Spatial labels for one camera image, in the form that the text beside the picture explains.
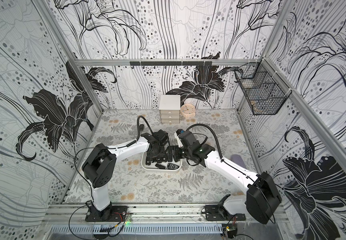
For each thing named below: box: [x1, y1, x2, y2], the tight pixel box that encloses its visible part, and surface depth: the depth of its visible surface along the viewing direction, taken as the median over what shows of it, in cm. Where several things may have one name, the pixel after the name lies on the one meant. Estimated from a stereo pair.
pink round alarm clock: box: [180, 103, 196, 117], surface depth 117 cm
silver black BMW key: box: [167, 162, 180, 170], surface depth 90 cm
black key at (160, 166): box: [155, 163, 166, 170], surface depth 90 cm
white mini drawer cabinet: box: [159, 94, 181, 124], surface depth 107 cm
